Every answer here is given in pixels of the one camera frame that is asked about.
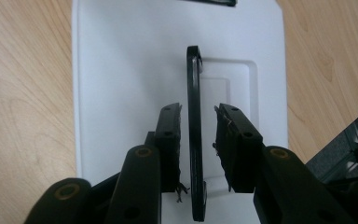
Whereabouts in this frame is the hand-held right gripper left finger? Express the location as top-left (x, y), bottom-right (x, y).
top-left (145, 102), bottom-right (184, 194)

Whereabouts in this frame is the white rectangular tray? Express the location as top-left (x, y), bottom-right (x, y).
top-left (71, 0), bottom-right (290, 224)

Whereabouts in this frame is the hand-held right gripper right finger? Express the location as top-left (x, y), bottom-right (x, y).
top-left (212, 103), bottom-right (265, 194)

